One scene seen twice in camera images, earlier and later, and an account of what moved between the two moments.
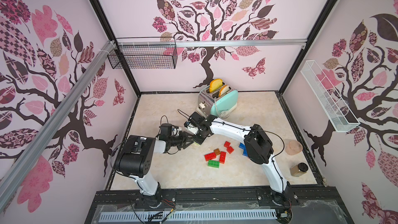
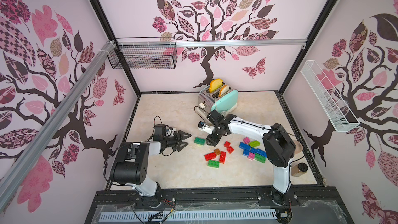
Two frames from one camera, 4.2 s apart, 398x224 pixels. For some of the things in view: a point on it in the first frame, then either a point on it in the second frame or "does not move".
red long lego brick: x=210 y=156 does not move
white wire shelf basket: x=330 y=100 does not move
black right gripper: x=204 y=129 to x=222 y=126
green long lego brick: x=213 y=164 does not move
